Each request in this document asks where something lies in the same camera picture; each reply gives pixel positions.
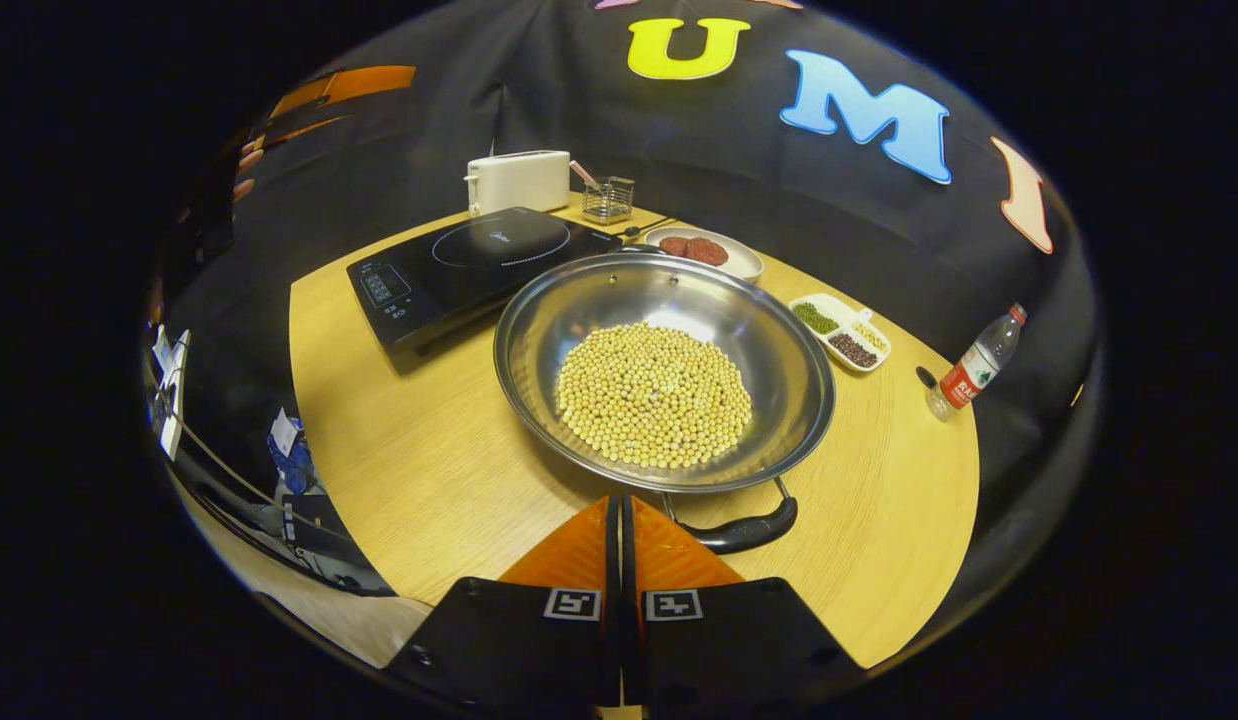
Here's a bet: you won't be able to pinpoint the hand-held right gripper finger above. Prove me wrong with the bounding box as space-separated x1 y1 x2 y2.
621 493 865 709
384 495 622 706

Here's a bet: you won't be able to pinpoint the pile of soybeans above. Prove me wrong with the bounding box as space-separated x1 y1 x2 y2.
556 321 754 471

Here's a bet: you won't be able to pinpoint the black induction cooktop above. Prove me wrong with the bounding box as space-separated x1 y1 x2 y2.
346 207 625 351

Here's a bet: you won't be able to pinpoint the stainless steel pot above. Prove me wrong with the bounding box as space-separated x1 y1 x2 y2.
493 245 837 556

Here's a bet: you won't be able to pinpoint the white toaster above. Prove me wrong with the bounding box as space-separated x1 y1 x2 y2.
465 150 572 218

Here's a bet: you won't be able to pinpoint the white paper sheets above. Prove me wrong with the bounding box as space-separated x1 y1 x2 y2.
151 325 192 461

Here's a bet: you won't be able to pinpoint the pile of dark red beans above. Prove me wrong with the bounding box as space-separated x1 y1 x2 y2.
829 333 880 369

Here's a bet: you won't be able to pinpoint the round white plate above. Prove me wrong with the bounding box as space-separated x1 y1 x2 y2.
644 226 765 283

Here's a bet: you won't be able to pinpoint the black backdrop cloth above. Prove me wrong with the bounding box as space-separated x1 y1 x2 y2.
164 0 1100 471

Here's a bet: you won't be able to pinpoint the white divided dish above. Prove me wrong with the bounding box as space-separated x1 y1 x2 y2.
789 293 892 374

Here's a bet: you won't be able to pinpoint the blue and white bundle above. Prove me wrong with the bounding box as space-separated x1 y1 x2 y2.
269 408 320 496

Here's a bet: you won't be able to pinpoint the clear bottle red label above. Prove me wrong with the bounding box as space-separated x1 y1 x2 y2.
926 303 1028 422

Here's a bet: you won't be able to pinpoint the wire mesh holder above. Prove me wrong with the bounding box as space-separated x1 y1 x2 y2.
582 176 636 224

